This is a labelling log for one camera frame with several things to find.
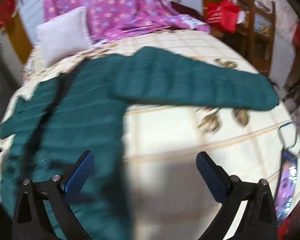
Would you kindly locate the red hanging decoration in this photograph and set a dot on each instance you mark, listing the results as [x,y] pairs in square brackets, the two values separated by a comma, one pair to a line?
[5,10]

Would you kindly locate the wooden chair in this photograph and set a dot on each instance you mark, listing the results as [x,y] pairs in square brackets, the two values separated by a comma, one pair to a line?
[252,30]

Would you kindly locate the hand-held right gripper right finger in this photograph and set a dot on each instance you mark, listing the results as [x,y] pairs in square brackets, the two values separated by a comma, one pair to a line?
[210,177]

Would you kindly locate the dark green quilted jacket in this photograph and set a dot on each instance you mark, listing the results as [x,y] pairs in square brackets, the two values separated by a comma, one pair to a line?
[90,105]

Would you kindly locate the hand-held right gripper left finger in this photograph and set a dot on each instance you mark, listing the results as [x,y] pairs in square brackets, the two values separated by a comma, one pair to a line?
[80,177]

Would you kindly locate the red shopping bag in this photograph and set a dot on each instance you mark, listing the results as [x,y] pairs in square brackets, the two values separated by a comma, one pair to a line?
[223,15]

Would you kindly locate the cream checked floral bed sheet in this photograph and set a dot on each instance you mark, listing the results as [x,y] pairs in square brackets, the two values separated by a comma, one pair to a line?
[177,135]

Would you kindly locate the white pillow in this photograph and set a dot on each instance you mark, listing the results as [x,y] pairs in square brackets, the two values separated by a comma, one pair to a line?
[62,35]

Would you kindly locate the pink floral blanket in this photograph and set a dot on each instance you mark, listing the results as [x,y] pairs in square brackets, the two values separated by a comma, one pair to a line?
[120,5]

